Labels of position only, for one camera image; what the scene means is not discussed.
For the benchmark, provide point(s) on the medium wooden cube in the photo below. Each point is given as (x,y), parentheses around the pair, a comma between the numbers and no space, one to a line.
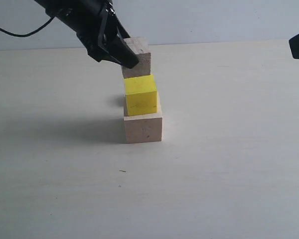
(139,45)

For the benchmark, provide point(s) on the large light wooden cube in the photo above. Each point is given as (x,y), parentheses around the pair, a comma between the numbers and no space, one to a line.
(144,128)

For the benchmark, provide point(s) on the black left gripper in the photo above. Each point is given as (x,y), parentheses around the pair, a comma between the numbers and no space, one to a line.
(96,26)

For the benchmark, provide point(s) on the yellow cube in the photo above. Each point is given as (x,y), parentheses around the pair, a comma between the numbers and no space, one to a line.
(141,95)

